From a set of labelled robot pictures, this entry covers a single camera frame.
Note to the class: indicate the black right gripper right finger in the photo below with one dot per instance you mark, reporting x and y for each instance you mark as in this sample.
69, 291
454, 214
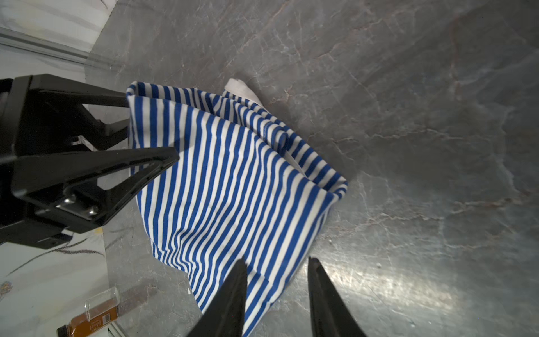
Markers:
329, 314

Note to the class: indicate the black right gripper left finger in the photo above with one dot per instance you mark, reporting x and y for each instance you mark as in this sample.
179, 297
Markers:
225, 314

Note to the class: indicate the blue white striped tank top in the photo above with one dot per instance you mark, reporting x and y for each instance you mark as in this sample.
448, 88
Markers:
245, 187

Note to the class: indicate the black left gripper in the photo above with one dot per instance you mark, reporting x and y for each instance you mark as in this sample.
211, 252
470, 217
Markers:
43, 194

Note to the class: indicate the spice jar with dark lid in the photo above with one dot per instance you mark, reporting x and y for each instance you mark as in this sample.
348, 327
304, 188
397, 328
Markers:
99, 311

